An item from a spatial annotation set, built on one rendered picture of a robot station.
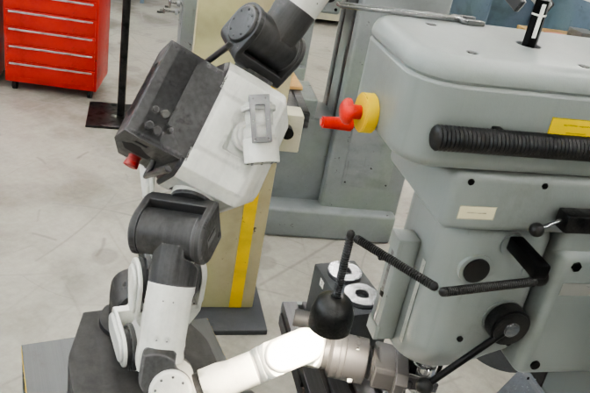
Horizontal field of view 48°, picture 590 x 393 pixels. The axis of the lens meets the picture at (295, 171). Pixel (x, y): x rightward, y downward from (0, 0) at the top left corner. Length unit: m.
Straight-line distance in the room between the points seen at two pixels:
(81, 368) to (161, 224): 1.04
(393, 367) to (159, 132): 0.62
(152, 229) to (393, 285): 0.45
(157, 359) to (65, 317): 2.07
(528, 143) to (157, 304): 0.71
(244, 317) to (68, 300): 0.85
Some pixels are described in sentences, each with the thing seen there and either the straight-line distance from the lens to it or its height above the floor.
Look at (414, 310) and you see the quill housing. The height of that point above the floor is 1.43.
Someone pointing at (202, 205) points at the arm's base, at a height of 1.46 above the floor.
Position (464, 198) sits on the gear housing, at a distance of 0.97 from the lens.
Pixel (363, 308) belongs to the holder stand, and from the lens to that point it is 1.63.
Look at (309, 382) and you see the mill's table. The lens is 1.69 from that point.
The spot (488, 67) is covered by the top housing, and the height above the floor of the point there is 1.88.
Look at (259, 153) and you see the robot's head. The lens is 1.17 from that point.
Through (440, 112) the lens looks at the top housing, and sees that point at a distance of 0.88.
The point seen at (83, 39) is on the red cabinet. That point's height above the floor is 0.51.
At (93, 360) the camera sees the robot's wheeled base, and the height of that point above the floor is 0.57.
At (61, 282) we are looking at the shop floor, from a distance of 3.51.
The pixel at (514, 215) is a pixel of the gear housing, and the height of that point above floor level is 1.66.
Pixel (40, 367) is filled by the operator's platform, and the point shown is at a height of 0.40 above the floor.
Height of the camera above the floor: 2.08
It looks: 25 degrees down
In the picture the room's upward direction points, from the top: 10 degrees clockwise
